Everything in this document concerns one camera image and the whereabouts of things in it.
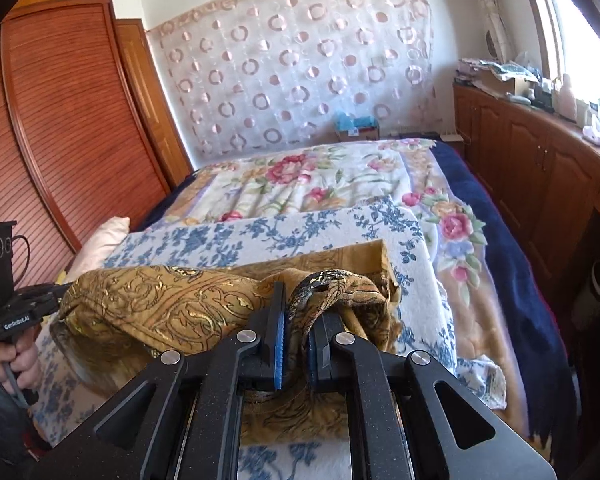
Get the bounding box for window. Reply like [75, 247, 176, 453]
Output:
[515, 0, 600, 107]

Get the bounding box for wooden cabinet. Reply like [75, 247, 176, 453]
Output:
[452, 82, 600, 281]

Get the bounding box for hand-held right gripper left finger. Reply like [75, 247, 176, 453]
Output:
[30, 282, 288, 480]

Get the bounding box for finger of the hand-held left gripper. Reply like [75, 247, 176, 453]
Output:
[15, 284, 74, 307]

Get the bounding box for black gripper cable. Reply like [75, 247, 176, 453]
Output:
[10, 234, 32, 283]

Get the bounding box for white thermos jug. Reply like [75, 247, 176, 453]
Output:
[555, 74, 579, 122]

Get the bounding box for gold patterned shirt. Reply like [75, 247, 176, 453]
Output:
[57, 240, 406, 447]

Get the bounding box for cardboard box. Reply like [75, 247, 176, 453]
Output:
[335, 126, 381, 144]

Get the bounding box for wooden slatted wardrobe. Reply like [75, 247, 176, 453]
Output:
[0, 0, 196, 322]

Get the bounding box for blue floral quilt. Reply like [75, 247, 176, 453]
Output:
[30, 195, 509, 480]

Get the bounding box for white plastic containers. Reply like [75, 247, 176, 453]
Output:
[582, 100, 600, 147]

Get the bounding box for pink floral blanket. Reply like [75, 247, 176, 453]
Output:
[177, 137, 571, 441]

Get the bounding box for navy blanket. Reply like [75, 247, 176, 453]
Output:
[427, 139, 583, 453]

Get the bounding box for white pillow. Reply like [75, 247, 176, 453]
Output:
[65, 216, 132, 282]

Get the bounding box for pile of papers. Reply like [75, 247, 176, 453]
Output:
[455, 52, 542, 99]

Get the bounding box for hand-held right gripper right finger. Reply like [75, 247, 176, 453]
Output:
[307, 312, 556, 480]

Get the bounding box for lace curtain with circles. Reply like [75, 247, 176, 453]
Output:
[147, 0, 439, 172]

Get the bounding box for person's left hand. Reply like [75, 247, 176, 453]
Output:
[0, 337, 45, 392]

